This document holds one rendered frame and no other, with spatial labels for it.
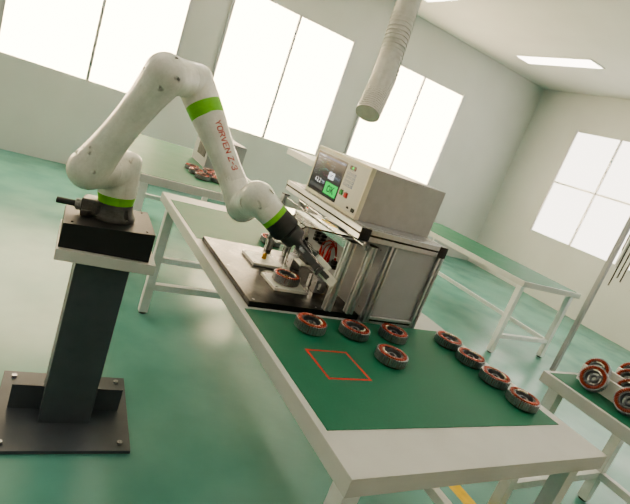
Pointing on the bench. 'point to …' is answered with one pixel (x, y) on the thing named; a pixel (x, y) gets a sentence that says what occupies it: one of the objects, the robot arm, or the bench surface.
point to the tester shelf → (368, 226)
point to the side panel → (401, 288)
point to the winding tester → (382, 196)
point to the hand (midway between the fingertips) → (329, 275)
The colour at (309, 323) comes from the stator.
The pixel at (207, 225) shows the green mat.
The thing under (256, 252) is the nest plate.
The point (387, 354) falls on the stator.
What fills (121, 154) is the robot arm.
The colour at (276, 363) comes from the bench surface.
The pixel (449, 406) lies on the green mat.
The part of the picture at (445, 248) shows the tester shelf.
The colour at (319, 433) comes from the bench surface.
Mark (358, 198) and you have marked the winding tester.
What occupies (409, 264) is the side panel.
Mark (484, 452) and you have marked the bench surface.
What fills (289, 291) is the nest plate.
